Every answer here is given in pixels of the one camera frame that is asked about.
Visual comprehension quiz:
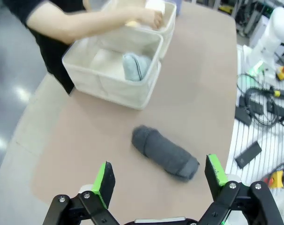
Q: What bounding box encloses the flat black rectangular box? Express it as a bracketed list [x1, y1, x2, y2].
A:
[234, 140, 262, 168]

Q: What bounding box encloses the black power brick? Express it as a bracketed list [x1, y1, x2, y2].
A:
[234, 106, 253, 125]
[266, 98, 284, 116]
[248, 97, 265, 115]

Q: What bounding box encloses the yellow emergency stop button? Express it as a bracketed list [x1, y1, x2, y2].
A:
[276, 65, 284, 82]
[265, 170, 284, 189]

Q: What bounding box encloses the person's right hand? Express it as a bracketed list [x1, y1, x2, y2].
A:
[132, 9, 164, 30]

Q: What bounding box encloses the person's right forearm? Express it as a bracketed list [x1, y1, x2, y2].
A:
[60, 6, 142, 45]

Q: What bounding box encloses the white towel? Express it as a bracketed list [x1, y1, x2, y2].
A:
[144, 0, 167, 13]

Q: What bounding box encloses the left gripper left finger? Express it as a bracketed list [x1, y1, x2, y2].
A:
[45, 161, 117, 225]

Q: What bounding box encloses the white grooved base plate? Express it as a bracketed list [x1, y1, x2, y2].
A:
[224, 44, 284, 225]

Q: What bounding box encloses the cream fabric storage bin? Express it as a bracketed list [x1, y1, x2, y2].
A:
[61, 29, 164, 111]
[98, 0, 178, 59]

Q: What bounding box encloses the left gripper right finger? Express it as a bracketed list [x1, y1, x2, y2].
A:
[198, 154, 284, 225]

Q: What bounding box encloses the black handle with yellow ring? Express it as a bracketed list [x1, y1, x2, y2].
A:
[261, 86, 284, 99]

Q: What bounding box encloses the light blue-grey towel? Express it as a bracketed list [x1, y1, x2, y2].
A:
[122, 52, 152, 82]

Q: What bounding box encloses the dark grey rolled towel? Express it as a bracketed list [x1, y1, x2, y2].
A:
[132, 125, 201, 183]

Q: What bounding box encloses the person in black shirt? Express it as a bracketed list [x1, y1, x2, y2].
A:
[3, 0, 86, 96]

